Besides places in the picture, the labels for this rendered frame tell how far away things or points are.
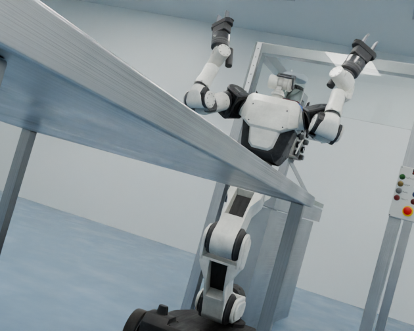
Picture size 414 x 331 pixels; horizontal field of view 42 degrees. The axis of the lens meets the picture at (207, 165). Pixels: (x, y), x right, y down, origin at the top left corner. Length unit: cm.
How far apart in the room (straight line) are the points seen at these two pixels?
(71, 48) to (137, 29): 720
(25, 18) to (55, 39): 3
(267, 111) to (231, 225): 56
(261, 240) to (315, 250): 319
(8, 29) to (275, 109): 223
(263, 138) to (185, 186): 433
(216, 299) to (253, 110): 87
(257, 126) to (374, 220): 399
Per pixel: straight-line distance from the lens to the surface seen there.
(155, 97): 47
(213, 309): 248
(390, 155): 641
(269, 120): 249
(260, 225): 322
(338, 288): 637
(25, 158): 207
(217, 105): 248
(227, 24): 265
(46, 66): 34
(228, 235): 228
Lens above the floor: 77
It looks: 3 degrees up
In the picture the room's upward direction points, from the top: 16 degrees clockwise
